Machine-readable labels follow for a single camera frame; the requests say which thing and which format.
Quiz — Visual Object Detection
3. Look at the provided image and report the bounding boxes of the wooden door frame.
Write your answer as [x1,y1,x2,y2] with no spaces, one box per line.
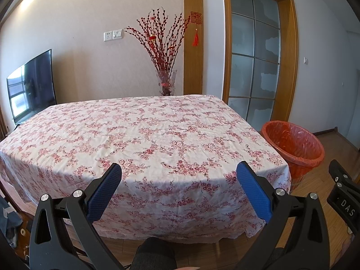
[222,0,299,131]

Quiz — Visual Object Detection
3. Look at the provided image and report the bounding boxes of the wooden wall pillar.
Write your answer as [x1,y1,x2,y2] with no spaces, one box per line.
[183,0,203,96]

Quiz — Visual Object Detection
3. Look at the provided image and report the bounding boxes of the clear glass vase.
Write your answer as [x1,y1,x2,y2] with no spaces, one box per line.
[155,69,178,96]

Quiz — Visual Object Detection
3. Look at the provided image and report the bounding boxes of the orange lined trash bin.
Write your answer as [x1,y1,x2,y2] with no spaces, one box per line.
[261,120,325,185]

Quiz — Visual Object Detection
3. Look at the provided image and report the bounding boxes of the frosted glass sliding door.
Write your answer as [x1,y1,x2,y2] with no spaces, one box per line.
[228,0,281,123]

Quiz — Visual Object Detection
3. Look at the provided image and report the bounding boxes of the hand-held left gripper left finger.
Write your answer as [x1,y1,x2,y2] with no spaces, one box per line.
[29,162,126,270]

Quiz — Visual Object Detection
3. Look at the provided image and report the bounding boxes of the red floral tablecloth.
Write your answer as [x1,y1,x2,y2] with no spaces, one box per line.
[0,94,291,244]

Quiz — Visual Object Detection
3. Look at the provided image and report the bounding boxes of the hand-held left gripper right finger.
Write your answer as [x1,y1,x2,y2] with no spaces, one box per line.
[236,161,331,270]

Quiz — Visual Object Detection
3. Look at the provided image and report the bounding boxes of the red hanging tassel ornament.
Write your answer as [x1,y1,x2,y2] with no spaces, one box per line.
[190,11,203,47]

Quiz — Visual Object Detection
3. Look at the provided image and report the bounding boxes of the red berry branches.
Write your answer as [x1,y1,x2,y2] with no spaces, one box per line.
[124,8,191,72]

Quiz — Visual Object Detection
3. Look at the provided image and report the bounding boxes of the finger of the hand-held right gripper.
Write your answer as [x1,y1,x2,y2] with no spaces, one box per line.
[328,159,360,195]

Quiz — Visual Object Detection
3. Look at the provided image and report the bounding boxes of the black flat television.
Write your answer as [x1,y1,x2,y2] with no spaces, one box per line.
[6,49,58,125]

